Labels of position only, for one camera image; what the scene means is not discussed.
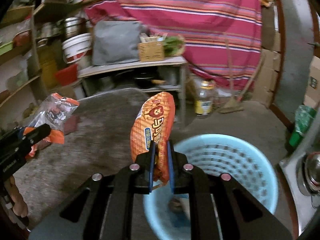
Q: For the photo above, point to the steel pot lid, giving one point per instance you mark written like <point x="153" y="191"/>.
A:
<point x="308" y="174"/>

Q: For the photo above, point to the orange lion snack bag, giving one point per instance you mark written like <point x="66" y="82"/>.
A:
<point x="154" y="122"/>

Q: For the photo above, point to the red plastic basin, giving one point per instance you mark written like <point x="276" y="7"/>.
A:
<point x="67" y="75"/>

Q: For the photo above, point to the white plastic bucket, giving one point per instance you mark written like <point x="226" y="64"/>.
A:
<point x="75" y="48"/>

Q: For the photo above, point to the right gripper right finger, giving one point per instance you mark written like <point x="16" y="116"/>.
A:
<point x="220" y="207"/>

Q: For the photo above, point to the woven utensil box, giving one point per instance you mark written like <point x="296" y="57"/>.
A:
<point x="151" y="48"/>

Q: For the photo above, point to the light blue plastic basket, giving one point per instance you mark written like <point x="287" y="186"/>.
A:
<point x="214" y="154"/>

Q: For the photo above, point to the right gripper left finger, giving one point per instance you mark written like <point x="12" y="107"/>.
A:
<point x="101" y="208"/>

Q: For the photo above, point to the yellow oil jug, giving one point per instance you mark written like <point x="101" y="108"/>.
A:
<point x="50" y="61"/>

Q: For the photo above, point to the cardboard box at right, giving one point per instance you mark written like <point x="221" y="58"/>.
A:
<point x="311" y="97"/>

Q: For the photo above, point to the pan with wooden handle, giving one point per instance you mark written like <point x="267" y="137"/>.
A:
<point x="146" y="81"/>

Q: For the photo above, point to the person's left hand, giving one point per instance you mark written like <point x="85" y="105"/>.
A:
<point x="20" y="207"/>

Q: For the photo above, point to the grey side table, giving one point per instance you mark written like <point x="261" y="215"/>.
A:
<point x="168" y="75"/>

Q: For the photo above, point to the wooden wall shelf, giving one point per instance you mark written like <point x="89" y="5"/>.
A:
<point x="45" y="12"/>

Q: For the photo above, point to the orange clear snack wrapper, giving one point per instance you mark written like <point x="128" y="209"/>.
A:
<point x="55" y="110"/>

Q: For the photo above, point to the dark red flat packet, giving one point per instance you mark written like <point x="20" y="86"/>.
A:
<point x="71" y="125"/>

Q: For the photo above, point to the green plastic tray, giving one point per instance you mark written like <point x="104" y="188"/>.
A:
<point x="6" y="47"/>

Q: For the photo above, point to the plastic oil bottle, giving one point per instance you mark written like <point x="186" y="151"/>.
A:
<point x="204" y="98"/>

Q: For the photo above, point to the grey cloth bundle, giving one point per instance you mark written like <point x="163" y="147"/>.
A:
<point x="116" y="42"/>

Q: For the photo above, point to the steel pot on shelf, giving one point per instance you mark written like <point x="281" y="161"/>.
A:
<point x="73" y="26"/>

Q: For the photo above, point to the green vegetables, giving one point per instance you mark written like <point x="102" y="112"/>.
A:
<point x="174" y="46"/>

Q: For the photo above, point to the stacked cardboard boxes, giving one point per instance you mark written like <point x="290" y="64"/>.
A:
<point x="269" y="65"/>

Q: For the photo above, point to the red striped cloth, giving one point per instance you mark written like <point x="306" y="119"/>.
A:
<point x="222" y="37"/>

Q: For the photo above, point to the grey metal door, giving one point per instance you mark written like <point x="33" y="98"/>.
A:
<point x="298" y="27"/>

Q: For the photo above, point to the broom with wooden handle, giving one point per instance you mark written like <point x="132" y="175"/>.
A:
<point x="234" y="104"/>

